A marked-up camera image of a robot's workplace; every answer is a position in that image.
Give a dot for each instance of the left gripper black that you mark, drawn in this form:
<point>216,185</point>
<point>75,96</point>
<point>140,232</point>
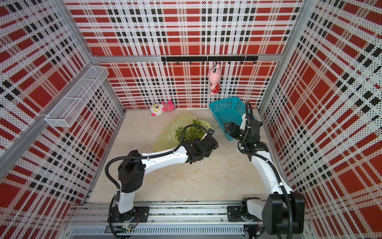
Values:
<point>208,155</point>

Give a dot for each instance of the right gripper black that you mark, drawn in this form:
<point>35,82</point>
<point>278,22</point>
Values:
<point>232,125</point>

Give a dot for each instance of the pineapple front yellow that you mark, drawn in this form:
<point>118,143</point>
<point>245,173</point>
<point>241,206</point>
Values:
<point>194,132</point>

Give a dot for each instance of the yellow-green plastic bag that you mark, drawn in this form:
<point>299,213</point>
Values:
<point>168,138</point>

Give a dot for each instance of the pineapple green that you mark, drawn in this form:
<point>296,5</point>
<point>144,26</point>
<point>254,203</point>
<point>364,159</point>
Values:
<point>181,134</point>

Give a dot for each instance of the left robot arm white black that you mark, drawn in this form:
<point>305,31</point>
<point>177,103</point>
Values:
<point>127,172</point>

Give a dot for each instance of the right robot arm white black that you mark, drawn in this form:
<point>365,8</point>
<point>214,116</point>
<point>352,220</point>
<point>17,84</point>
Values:
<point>283,211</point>

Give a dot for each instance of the teal plastic basket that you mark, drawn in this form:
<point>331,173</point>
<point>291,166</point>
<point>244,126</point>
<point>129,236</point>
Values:
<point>229,110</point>

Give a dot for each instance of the pink striped plush toy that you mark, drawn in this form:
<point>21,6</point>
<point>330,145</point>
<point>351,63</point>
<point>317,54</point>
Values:
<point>159,109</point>

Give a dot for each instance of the pink hanging plush toy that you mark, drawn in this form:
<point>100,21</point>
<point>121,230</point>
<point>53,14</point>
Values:
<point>214,77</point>

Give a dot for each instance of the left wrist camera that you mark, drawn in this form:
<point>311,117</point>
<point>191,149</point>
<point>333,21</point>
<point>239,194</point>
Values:
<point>210,131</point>

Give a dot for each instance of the aluminium mounting rail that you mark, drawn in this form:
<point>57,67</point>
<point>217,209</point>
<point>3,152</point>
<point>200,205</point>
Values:
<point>161,213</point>

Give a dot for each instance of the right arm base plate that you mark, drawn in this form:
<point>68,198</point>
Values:
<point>235,213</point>

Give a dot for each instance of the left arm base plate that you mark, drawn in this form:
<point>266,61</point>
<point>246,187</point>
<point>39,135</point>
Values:
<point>137,214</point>

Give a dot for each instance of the black hook rail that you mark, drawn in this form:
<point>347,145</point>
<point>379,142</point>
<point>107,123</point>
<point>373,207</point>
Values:
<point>209,58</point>

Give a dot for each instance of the white wire mesh shelf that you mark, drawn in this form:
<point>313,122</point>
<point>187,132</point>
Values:
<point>66,112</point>

